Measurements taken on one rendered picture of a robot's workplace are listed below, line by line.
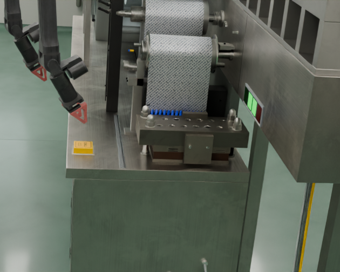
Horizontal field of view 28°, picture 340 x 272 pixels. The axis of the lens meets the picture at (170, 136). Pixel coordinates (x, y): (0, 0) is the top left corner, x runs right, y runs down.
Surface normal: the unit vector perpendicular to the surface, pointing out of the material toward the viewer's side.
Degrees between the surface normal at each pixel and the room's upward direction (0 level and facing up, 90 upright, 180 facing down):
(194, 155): 90
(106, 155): 0
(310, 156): 90
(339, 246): 90
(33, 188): 0
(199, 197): 90
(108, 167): 0
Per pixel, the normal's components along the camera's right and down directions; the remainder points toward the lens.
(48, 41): 0.38, 0.20
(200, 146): 0.12, 0.37
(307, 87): -0.99, -0.03
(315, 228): 0.08, -0.93
